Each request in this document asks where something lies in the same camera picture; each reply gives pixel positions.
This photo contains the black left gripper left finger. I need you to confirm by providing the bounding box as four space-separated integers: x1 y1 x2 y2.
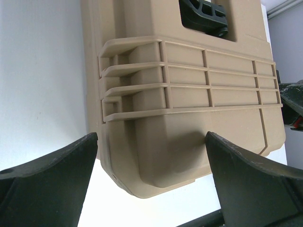
0 132 98 227

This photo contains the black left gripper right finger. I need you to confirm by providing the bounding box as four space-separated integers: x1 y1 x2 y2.
205 131 303 227

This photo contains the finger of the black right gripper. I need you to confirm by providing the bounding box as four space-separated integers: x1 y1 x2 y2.
279 81 303 130

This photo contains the tan plastic tool box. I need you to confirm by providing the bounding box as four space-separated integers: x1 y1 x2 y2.
80 0 285 198

